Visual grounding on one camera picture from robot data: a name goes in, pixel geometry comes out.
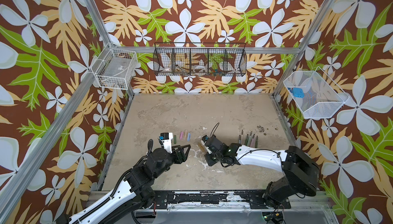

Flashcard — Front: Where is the black wire basket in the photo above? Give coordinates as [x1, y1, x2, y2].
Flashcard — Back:
[152, 42, 247, 77]

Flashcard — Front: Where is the small green circuit board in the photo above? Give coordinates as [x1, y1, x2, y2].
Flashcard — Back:
[262, 212, 284, 224]

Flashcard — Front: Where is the blue object in basket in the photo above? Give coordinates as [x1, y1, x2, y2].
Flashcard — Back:
[291, 87, 305, 98]

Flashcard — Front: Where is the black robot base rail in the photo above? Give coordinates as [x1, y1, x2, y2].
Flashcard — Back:
[141, 190, 291, 210]

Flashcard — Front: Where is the white wire basket left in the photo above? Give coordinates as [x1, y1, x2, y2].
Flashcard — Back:
[92, 48, 138, 90]

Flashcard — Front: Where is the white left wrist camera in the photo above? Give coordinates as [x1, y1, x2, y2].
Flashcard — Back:
[159, 132, 174, 153]

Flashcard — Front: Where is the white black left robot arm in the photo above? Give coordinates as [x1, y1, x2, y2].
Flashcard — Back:
[55, 140, 191, 224]

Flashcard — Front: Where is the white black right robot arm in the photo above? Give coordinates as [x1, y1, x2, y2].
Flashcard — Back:
[201, 135, 320, 208]

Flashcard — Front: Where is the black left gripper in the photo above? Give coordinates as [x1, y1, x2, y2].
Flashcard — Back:
[153, 143, 191, 180]

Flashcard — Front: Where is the pink pen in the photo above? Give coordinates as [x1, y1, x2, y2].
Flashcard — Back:
[250, 135, 255, 147]

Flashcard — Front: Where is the grey blue pen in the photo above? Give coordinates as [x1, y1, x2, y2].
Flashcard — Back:
[247, 132, 253, 146]

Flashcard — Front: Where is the white mesh basket right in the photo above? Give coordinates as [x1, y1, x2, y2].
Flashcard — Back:
[283, 67, 350, 119]

